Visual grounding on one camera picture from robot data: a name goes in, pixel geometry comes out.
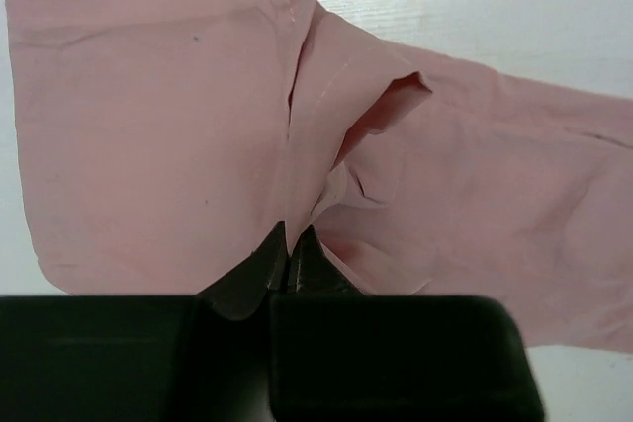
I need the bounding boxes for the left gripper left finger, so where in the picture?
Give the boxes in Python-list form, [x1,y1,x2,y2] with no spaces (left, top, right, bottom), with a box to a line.
[1,224,287,421]

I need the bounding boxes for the pink trousers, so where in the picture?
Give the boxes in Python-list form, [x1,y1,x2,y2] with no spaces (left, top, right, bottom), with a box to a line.
[5,0,632,353]

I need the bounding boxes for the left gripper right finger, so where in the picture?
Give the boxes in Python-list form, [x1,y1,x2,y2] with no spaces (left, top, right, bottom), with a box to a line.
[269,229,546,421]

